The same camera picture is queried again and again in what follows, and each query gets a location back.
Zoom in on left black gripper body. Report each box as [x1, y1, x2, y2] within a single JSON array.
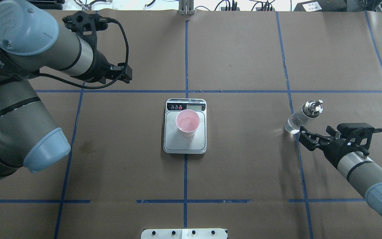
[[78, 50, 114, 83]]

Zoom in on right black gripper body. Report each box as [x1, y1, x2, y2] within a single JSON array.
[[317, 137, 357, 169]]

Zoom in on clear glass sauce bottle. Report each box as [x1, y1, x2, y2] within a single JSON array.
[[285, 99, 324, 134]]

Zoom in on pink plastic cup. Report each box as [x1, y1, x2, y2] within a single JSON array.
[[175, 109, 200, 137]]

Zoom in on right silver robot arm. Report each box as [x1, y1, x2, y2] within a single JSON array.
[[299, 123, 382, 217]]

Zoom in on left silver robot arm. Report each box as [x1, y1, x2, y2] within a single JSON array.
[[0, 0, 132, 180]]

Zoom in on silver digital kitchen scale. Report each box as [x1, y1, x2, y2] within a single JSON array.
[[163, 98, 208, 154]]

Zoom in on black folded tripod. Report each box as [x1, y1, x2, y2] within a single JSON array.
[[19, 0, 65, 10]]

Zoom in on black box with white label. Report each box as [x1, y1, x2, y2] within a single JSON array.
[[293, 0, 347, 12]]

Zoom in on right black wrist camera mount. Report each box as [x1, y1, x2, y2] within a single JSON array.
[[326, 123, 374, 156]]

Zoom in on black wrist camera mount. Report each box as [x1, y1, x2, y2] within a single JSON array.
[[326, 123, 374, 156], [62, 11, 108, 36]]

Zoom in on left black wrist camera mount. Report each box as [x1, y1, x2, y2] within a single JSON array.
[[62, 11, 108, 36]]

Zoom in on left black camera cable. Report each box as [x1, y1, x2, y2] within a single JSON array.
[[38, 17, 130, 90]]

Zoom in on aluminium frame post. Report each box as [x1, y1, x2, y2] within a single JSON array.
[[178, 0, 195, 16]]

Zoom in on white camera stand pole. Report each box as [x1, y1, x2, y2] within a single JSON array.
[[141, 228, 228, 239]]

